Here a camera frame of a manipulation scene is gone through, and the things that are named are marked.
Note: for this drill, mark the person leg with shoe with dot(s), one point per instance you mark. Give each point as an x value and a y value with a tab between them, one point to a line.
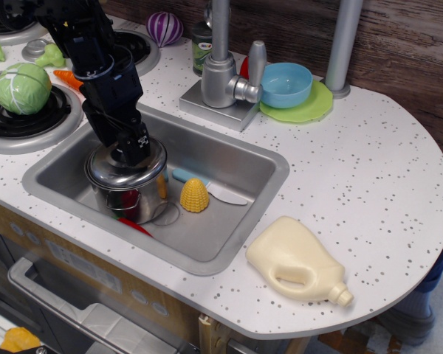
412	319

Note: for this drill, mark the steel pot lid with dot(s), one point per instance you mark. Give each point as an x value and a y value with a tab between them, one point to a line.
106	167

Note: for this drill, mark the blue handled toy knife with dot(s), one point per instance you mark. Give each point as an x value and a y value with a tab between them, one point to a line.
216	190

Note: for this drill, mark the back left stove burner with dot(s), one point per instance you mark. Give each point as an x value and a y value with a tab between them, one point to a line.
26	32

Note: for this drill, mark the silver toy sink basin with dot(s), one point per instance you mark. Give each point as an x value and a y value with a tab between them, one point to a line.
200	243

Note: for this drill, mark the blue toy bowl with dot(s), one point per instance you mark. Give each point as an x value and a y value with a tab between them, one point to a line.
286	85

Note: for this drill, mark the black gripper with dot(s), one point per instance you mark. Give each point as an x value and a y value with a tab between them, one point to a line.
112	88

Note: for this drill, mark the grey support pole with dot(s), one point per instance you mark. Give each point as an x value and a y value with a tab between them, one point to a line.
342	45

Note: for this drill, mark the green toy broccoli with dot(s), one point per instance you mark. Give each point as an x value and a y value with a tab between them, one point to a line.
52	56

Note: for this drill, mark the cream toy detergent jug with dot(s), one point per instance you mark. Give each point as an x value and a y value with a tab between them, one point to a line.
297	265

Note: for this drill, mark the front left stove burner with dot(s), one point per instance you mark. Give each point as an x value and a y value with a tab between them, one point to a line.
60	116

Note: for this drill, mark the purple striped toy onion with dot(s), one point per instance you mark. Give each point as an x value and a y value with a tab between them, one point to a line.
164	28

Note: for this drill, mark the back right stove burner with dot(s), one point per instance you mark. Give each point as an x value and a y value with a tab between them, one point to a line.
144	50

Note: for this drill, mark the orange toy carrot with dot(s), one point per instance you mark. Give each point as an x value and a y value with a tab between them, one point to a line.
68	78

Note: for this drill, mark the silver stove knob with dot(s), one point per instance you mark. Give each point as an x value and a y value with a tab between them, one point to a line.
34	49

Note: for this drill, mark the stove burner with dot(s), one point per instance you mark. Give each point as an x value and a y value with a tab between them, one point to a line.
26	32
60	116
144	50

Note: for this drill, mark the red toy chili pepper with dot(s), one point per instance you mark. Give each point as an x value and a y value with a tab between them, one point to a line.
134	225

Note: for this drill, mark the yellow toy corn piece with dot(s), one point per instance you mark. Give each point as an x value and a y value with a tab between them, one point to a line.
194	196

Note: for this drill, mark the red toy behind faucet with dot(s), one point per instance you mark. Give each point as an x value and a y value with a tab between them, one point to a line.
244	70

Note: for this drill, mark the yellow toy in basket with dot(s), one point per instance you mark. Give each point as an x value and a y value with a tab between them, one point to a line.
18	339

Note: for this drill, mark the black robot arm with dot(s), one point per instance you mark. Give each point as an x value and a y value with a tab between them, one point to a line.
70	23

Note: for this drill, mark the green toy cabbage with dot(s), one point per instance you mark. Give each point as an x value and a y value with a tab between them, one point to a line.
24	88

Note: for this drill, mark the silver toy faucet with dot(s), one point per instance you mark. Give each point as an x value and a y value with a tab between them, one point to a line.
223	96

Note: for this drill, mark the silver oven door handle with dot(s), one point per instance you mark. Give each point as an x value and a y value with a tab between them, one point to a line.
81	324

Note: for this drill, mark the green toy plate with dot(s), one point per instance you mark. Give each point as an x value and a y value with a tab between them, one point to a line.
317	105

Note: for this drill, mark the green toy spice jar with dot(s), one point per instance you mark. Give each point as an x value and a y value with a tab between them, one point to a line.
201	37

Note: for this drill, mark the steel pot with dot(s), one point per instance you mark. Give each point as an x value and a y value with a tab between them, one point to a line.
140	205

